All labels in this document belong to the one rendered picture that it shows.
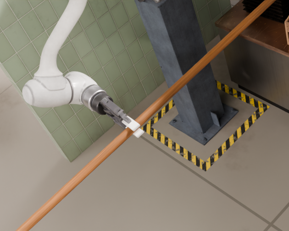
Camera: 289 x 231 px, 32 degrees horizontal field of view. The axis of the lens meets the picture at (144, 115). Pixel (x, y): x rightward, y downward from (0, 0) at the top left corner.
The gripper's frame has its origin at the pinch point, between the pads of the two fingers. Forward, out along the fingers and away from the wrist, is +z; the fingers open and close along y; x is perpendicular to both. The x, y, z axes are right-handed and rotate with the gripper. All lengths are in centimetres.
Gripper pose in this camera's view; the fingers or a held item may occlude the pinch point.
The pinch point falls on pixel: (132, 126)
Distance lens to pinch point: 171.9
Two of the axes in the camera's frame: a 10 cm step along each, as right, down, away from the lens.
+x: -7.1, 6.6, -2.3
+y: 3.3, 6.1, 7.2
